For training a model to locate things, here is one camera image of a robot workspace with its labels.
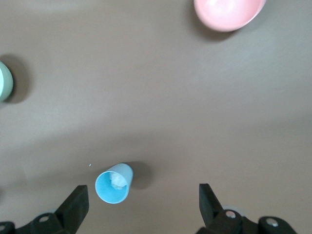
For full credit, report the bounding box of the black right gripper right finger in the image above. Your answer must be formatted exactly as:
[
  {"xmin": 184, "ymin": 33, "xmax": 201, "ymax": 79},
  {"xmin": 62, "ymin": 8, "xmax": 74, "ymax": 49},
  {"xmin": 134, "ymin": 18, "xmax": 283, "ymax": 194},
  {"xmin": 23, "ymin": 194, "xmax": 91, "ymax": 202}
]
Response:
[{"xmin": 196, "ymin": 183, "xmax": 297, "ymax": 234}]

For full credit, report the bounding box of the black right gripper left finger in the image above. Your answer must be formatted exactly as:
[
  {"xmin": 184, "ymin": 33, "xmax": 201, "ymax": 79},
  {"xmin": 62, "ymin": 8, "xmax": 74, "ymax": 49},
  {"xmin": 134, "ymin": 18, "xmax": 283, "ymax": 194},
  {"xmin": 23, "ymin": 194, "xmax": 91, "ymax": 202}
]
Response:
[{"xmin": 0, "ymin": 185, "xmax": 89, "ymax": 234}]

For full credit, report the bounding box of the blue cup with white wad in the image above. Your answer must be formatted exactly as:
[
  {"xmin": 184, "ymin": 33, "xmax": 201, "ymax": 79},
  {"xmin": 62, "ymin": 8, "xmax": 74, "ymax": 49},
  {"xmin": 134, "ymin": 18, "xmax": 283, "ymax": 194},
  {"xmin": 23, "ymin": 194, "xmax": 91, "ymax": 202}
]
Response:
[{"xmin": 95, "ymin": 163, "xmax": 135, "ymax": 204}]

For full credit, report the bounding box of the white wad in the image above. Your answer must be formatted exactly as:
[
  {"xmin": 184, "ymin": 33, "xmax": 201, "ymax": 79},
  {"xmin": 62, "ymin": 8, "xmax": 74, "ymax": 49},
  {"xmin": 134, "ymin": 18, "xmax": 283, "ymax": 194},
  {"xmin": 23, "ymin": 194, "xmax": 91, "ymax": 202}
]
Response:
[{"xmin": 110, "ymin": 172, "xmax": 128, "ymax": 189}]

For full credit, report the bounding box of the pale green bowl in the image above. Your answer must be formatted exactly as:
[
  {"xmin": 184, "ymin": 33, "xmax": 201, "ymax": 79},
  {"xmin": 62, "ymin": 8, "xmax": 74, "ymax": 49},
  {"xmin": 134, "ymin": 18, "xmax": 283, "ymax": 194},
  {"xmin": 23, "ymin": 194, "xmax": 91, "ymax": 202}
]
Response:
[{"xmin": 0, "ymin": 60, "xmax": 14, "ymax": 102}]

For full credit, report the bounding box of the pink bowl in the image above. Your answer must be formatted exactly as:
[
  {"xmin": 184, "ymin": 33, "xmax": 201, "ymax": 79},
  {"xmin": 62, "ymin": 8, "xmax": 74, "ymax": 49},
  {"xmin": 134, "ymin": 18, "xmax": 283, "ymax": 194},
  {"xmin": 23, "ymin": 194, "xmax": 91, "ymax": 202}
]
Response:
[{"xmin": 194, "ymin": 0, "xmax": 267, "ymax": 33}]

